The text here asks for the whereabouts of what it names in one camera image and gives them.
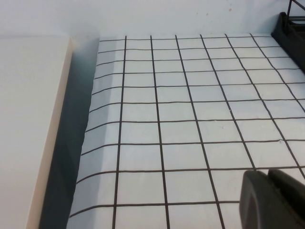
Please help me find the black wire dish rack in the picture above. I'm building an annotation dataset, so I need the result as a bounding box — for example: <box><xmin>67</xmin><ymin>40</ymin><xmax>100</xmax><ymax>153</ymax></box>
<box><xmin>286</xmin><ymin>0</ymin><xmax>305</xmax><ymax>26</ymax></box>

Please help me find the white grid-pattern table cover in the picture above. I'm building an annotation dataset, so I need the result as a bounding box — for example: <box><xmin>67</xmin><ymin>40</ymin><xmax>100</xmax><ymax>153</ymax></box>
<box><xmin>66</xmin><ymin>33</ymin><xmax>305</xmax><ymax>229</ymax></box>

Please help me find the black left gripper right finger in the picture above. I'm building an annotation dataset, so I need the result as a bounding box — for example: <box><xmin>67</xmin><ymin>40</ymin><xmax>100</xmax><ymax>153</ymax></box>
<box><xmin>267</xmin><ymin>168</ymin><xmax>305</xmax><ymax>193</ymax></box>

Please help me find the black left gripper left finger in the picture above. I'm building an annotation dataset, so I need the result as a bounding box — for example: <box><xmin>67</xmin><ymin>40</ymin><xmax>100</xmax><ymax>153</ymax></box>
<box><xmin>239</xmin><ymin>169</ymin><xmax>305</xmax><ymax>229</ymax></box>

